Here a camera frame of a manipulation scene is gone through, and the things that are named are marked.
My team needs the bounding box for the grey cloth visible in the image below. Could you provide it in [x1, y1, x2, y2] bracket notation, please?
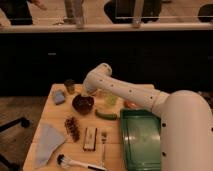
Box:
[34, 123, 65, 169]

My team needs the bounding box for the green cucumber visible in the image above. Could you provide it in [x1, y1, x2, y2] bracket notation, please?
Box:
[95, 109, 117, 120]

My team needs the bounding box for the green paper cup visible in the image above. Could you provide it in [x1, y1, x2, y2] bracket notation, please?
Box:
[106, 93, 118, 106]

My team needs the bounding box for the blue sponge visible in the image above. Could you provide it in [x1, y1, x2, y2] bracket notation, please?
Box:
[52, 90, 65, 105]

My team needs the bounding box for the black chair base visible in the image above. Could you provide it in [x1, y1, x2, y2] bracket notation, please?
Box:
[0, 117, 30, 171]

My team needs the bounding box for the dark brown bowl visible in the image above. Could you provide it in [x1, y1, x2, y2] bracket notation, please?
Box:
[72, 94, 94, 115]

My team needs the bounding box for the green plastic tray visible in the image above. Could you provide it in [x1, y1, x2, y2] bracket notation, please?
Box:
[120, 109, 161, 171]

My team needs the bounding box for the brown pine cone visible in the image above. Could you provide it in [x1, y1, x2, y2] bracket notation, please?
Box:
[64, 117, 80, 142]

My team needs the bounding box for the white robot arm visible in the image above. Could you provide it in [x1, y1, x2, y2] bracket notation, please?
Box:
[82, 63, 213, 171]

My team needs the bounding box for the chocolate bar in wrapper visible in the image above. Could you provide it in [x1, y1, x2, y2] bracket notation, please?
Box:
[83, 127, 97, 151]

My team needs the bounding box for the orange bowl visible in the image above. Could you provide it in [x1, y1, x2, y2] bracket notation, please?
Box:
[124, 101, 140, 109]

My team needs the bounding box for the dish brush white handle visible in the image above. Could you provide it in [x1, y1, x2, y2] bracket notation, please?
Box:
[57, 154, 107, 171]

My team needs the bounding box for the silver fork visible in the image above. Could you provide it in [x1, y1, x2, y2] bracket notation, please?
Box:
[101, 131, 107, 167]

